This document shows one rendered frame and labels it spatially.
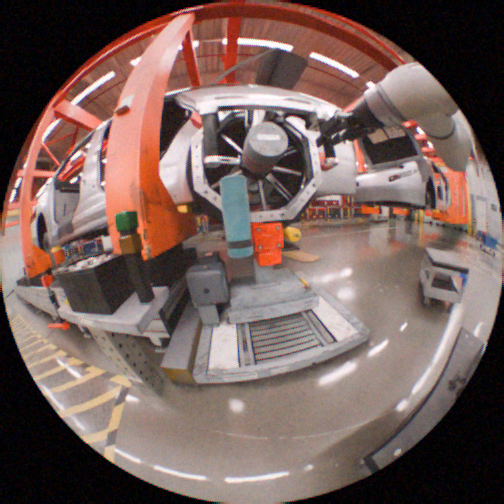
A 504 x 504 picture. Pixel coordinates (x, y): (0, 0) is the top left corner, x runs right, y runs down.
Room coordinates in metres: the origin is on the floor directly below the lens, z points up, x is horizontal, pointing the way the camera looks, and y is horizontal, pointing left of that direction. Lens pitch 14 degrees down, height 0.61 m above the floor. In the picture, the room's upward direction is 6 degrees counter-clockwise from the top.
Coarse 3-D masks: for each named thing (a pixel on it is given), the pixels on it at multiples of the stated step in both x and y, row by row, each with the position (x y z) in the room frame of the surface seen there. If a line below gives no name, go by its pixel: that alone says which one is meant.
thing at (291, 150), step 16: (224, 128) 0.66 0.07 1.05; (240, 128) 0.73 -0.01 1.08; (224, 144) 0.82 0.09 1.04; (288, 144) 0.75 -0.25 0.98; (224, 160) 0.69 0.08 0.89; (240, 160) 0.68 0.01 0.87; (288, 160) 0.85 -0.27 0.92; (304, 160) 0.69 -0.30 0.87; (208, 176) 0.75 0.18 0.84; (256, 176) 0.73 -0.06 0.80; (272, 176) 0.70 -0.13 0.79; (288, 176) 0.91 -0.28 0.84; (304, 176) 0.69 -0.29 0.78; (288, 192) 0.70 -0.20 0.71; (272, 208) 0.88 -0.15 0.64
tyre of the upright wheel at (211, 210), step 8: (232, 120) 0.66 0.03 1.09; (272, 120) 0.68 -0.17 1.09; (192, 168) 0.64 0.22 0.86; (192, 176) 0.64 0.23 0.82; (192, 184) 0.64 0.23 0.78; (192, 192) 0.64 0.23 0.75; (200, 200) 0.64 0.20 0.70; (208, 200) 0.64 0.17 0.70; (312, 200) 0.70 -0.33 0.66; (208, 208) 0.64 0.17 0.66; (216, 208) 0.65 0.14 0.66; (304, 208) 0.69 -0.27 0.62; (208, 216) 0.66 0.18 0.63; (216, 216) 0.65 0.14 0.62; (296, 216) 0.68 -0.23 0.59; (288, 224) 0.69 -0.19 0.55
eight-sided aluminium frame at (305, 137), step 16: (224, 112) 0.58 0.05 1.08; (240, 112) 0.59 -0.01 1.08; (288, 128) 0.64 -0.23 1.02; (304, 128) 0.61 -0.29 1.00; (192, 144) 0.55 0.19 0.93; (304, 144) 0.65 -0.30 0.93; (192, 160) 0.56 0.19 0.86; (320, 176) 0.61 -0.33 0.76; (208, 192) 0.56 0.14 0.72; (304, 192) 0.60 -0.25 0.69; (288, 208) 0.61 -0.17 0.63
